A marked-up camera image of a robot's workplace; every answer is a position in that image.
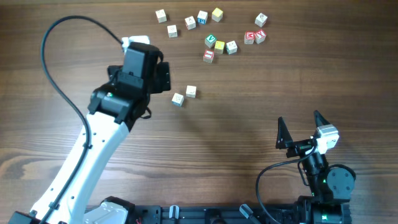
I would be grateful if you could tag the red letter I block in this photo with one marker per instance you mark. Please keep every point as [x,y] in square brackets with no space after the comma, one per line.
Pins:
[208,56]

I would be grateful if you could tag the wooden block blue side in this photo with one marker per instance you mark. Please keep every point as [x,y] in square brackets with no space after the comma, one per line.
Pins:
[177,99]

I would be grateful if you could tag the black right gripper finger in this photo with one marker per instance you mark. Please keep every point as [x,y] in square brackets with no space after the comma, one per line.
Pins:
[284,139]
[319,119]

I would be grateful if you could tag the red letter Y block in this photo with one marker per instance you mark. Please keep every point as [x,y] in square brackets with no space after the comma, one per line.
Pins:
[260,36]

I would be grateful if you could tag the wooden block red number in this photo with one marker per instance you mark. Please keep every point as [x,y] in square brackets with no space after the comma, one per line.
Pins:
[261,19]

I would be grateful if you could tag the wooden block red drawing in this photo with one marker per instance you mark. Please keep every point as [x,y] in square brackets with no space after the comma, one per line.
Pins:
[190,22]

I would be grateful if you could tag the green letter V block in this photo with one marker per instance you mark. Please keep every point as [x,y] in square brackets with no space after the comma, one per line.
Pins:
[210,41]

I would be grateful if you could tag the wooden block green side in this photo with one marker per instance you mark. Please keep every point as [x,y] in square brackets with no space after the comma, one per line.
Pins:
[172,31]

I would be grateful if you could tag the yellow letter K block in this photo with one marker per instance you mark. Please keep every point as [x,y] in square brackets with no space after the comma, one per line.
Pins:
[219,47]

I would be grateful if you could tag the blue letter P block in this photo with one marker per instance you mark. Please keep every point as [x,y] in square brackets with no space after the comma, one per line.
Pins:
[202,17]

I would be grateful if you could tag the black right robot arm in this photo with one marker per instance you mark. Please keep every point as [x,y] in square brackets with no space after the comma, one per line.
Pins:
[331,185]

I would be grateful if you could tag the plain wooden block far left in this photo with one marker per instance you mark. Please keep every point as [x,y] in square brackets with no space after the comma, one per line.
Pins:
[161,16]

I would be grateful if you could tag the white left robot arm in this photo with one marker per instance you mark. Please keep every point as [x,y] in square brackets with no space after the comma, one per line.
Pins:
[112,112]

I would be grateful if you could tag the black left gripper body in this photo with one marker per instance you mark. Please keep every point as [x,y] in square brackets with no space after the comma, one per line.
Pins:
[160,81]

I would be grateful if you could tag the wooden block hand drawing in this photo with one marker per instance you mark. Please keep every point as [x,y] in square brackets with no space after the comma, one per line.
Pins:
[231,47]

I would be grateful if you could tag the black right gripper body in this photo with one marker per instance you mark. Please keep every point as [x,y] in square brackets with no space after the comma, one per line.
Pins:
[299,148]

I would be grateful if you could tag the yellow top wooden block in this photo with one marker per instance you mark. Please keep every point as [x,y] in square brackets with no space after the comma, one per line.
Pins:
[217,14]

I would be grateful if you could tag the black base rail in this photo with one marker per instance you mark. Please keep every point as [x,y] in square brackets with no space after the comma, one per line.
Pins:
[281,213]

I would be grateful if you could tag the red letter M block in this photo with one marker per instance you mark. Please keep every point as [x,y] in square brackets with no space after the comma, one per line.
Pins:
[249,37]

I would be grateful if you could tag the wooden block red side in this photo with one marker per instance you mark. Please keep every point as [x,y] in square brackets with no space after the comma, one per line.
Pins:
[191,91]

